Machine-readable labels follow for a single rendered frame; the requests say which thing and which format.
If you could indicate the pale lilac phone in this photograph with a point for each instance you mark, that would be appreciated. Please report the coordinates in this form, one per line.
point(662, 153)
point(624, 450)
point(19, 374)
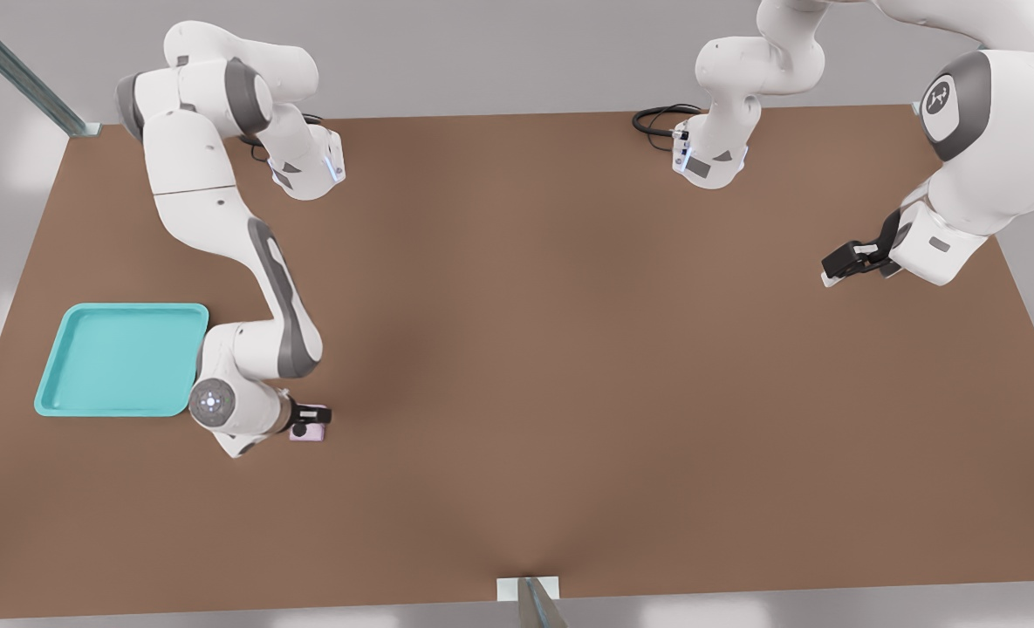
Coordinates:
point(314, 433)

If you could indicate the pale blue-green tray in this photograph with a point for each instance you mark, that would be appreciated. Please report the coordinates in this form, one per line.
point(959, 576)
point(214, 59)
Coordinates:
point(119, 358)

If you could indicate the silver frame post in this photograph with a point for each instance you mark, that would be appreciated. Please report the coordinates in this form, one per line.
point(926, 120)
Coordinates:
point(19, 70)
point(534, 602)

